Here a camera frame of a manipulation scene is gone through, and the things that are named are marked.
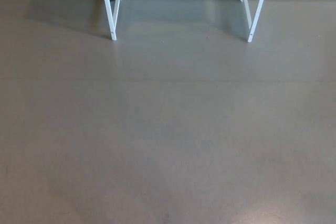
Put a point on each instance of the white metal table leg frame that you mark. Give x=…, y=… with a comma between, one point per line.
x=107, y=6
x=258, y=6

